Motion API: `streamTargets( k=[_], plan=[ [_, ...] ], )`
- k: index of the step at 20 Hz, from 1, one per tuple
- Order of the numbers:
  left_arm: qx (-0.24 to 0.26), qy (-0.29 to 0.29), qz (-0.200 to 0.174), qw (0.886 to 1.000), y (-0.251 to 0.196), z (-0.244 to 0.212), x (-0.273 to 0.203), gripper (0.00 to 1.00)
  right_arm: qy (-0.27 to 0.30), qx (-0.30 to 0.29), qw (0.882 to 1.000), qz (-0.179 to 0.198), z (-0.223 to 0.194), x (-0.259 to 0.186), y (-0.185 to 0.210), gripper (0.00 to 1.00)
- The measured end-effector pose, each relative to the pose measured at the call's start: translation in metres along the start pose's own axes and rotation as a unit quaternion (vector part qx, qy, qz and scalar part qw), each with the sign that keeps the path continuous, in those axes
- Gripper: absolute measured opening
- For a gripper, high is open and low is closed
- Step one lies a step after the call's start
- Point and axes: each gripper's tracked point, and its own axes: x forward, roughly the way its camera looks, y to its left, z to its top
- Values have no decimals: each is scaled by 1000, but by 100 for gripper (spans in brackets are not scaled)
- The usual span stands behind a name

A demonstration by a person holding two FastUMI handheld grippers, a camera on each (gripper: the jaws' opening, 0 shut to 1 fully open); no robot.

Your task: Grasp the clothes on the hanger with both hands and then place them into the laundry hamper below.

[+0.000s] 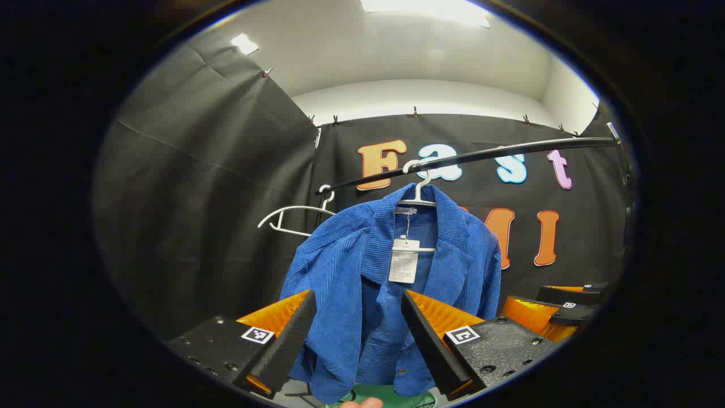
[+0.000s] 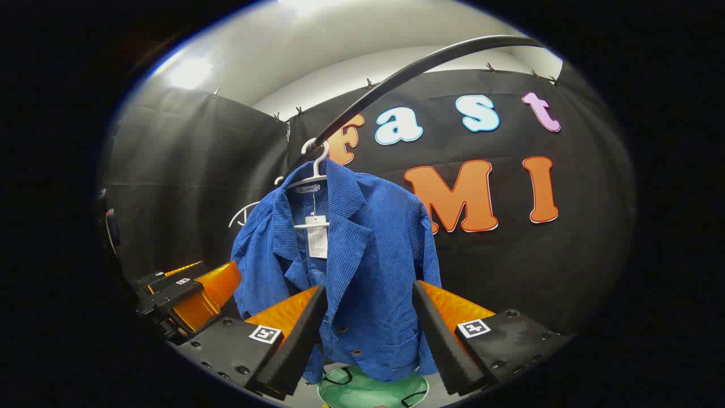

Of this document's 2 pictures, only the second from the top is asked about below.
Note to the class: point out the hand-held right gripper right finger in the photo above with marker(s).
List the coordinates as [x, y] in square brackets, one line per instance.
[439, 340]

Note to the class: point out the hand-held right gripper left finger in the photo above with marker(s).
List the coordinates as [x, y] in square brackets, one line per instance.
[306, 334]

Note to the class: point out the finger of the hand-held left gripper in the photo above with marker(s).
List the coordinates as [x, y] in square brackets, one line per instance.
[209, 292]
[156, 279]

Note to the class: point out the green laundry hamper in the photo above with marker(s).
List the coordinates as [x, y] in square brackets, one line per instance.
[368, 394]

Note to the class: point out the white clothes hanger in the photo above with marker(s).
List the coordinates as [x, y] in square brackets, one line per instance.
[318, 167]
[241, 212]

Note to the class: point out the black clothes rack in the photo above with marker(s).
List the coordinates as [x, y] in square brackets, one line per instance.
[487, 41]

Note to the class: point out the plain black backdrop cloth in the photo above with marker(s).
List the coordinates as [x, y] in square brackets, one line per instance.
[187, 187]

